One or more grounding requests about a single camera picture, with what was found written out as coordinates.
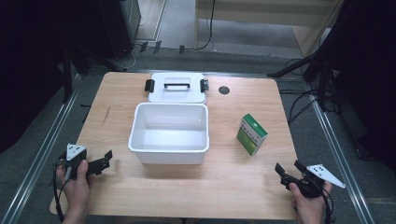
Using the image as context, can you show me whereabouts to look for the metal floor rail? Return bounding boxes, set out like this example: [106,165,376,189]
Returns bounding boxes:
[0,74,82,224]
[305,83,376,224]

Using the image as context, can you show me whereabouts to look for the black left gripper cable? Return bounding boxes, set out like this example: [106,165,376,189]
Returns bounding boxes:
[51,159,73,224]

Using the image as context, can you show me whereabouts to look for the white floor cable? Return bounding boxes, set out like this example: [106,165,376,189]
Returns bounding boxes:
[115,15,148,71]

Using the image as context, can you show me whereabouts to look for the black tripod stand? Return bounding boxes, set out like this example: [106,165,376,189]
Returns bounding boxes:
[266,43,340,113]

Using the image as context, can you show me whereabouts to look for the light wooden furniture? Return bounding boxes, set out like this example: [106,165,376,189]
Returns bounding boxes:
[193,0,345,58]

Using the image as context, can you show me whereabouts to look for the green and white carton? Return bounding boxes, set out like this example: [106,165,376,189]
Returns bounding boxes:
[235,113,269,157]

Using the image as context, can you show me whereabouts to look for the black floor cables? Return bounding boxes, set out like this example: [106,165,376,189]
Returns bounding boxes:
[277,57,340,126]

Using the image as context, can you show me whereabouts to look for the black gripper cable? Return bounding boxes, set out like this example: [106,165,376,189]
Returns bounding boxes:
[51,159,73,224]
[320,188,335,224]

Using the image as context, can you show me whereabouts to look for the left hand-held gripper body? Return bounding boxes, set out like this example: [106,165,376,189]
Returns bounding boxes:
[57,143,94,180]

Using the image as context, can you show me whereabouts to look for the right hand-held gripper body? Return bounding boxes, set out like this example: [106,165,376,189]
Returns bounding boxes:
[289,163,347,199]

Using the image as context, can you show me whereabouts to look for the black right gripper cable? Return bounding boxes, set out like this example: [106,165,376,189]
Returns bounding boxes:
[320,188,335,224]

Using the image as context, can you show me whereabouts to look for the person's right hand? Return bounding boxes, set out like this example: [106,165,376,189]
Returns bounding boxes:
[289,181,333,224]

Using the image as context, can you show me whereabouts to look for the white plastic storage box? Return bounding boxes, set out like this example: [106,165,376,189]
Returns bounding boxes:
[127,102,210,165]

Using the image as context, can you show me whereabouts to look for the black curtain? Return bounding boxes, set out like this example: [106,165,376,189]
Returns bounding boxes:
[325,0,396,172]
[0,0,108,154]

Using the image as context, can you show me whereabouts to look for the person's left hand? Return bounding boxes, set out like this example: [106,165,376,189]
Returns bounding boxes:
[56,159,94,217]

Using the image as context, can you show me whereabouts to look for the black hanging cable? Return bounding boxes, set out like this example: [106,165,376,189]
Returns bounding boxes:
[197,0,217,51]

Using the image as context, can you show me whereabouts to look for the black cabinet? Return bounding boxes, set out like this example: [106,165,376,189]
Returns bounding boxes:
[98,0,142,62]

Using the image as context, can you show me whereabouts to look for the black metal stand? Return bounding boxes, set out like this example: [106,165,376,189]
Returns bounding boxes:
[60,41,127,105]

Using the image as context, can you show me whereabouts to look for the white lid with black handle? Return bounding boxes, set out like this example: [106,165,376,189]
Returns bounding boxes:
[144,72,210,105]

